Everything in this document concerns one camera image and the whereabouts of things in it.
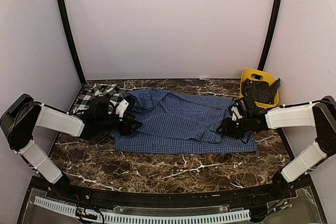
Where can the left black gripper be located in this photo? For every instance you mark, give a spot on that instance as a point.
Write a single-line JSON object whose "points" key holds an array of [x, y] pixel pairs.
{"points": [[126, 128]]}

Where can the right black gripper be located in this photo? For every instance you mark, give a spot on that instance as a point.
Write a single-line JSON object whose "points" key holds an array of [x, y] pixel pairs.
{"points": [[227, 129]]}

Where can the blue checked long sleeve shirt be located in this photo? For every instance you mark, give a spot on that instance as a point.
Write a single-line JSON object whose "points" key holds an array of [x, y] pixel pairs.
{"points": [[174, 123]]}

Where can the black white plaid shirt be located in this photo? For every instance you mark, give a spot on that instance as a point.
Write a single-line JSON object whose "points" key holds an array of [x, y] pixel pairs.
{"points": [[113, 92]]}

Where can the yellow plastic basket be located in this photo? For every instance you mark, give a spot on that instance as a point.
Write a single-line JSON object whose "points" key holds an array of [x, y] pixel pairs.
{"points": [[257, 75]]}

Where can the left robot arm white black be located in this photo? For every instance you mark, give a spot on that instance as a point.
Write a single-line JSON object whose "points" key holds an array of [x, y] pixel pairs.
{"points": [[26, 114]]}

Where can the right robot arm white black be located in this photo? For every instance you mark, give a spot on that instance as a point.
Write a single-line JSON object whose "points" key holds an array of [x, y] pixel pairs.
{"points": [[246, 117]]}

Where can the dark grey shirt in basket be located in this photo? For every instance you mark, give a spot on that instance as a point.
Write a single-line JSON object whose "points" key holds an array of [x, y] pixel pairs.
{"points": [[260, 91]]}

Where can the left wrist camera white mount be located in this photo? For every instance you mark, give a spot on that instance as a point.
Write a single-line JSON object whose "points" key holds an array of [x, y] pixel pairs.
{"points": [[124, 107]]}

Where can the black front rail frame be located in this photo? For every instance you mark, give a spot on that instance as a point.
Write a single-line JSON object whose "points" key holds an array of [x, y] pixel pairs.
{"points": [[250, 197]]}

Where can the white slotted cable duct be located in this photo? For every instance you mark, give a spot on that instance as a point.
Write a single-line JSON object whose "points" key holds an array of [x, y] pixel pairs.
{"points": [[123, 214]]}

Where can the left black corner post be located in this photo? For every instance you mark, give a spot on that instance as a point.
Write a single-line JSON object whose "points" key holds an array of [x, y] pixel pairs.
{"points": [[70, 40]]}

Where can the black corner post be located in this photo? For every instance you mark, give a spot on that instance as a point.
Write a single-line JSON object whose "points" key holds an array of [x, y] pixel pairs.
{"points": [[70, 40], [269, 35]]}

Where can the right black corner post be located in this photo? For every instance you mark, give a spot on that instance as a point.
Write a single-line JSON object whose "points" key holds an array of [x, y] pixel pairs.
{"points": [[269, 35]]}

